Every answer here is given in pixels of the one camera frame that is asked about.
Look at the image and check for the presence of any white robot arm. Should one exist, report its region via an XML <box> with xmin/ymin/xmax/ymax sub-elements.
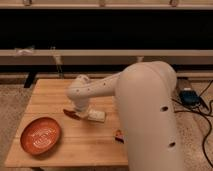
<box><xmin>67</xmin><ymin>61</ymin><xmax>185</xmax><ymax>171</ymax></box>

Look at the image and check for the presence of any beige sponge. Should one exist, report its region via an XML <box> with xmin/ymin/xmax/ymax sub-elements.
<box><xmin>88</xmin><ymin>110</ymin><xmax>106</xmax><ymax>122</ymax></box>

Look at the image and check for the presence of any brown chocolate bar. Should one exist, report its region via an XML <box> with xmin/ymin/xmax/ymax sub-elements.
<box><xmin>115</xmin><ymin>130</ymin><xmax>124</xmax><ymax>143</ymax></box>

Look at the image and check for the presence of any wooden table board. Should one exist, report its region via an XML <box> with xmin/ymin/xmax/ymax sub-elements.
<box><xmin>5</xmin><ymin>79</ymin><xmax>128</xmax><ymax>168</ymax></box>

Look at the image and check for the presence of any blue power adapter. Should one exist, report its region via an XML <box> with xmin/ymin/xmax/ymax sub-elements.
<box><xmin>177</xmin><ymin>78</ymin><xmax>200</xmax><ymax>106</ymax></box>

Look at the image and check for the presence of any orange patterned bowl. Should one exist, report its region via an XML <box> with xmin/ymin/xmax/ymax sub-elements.
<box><xmin>20</xmin><ymin>117</ymin><xmax>61</xmax><ymax>155</ymax></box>

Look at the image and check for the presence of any black cable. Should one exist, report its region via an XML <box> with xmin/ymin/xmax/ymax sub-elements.
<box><xmin>171</xmin><ymin>79</ymin><xmax>213</xmax><ymax>168</ymax></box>

